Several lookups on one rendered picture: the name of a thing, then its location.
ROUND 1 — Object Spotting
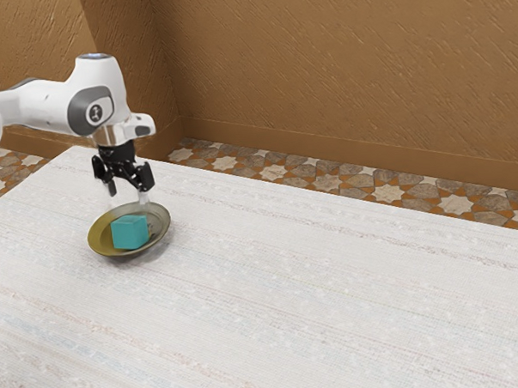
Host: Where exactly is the teal block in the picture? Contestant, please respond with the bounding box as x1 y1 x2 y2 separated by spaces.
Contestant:
109 214 151 251

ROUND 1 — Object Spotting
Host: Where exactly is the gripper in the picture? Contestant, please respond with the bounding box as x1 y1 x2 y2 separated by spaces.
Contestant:
90 138 156 210

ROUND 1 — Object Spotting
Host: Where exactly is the olive green plate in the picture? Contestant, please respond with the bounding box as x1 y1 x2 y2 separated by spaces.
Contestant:
85 199 174 259

